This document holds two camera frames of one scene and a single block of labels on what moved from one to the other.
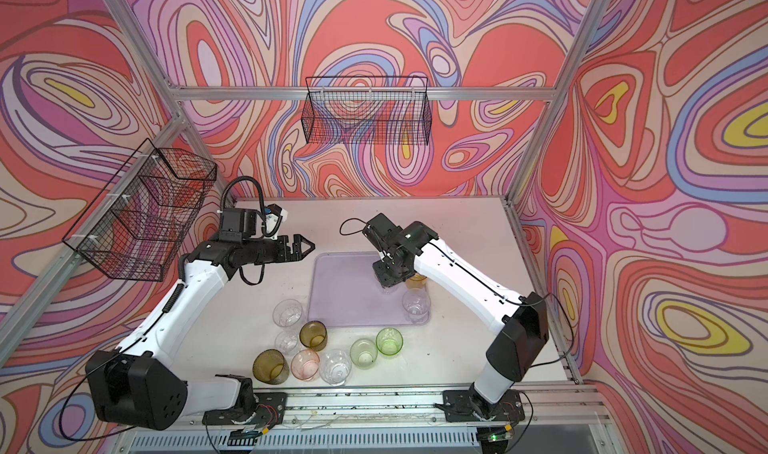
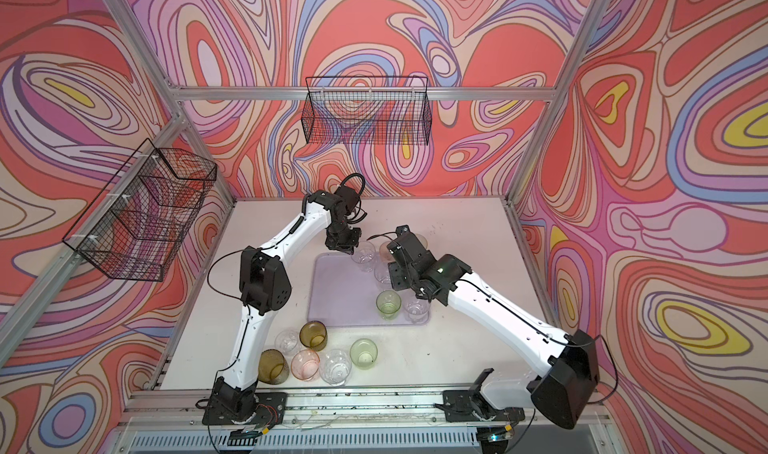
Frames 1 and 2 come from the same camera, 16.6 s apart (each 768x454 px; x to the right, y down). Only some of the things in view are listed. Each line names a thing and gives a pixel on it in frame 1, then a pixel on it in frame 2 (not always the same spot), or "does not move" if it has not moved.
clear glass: x=287 y=312 -> x=364 y=255
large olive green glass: x=270 y=366 does not move
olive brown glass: x=313 y=334 does not move
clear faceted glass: x=416 y=303 does not move
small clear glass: x=286 y=342 does not move
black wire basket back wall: x=367 y=110 does not move
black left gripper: x=296 y=254 -> x=333 y=244
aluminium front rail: x=366 y=405 does not move
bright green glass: x=389 y=342 -> x=388 y=303
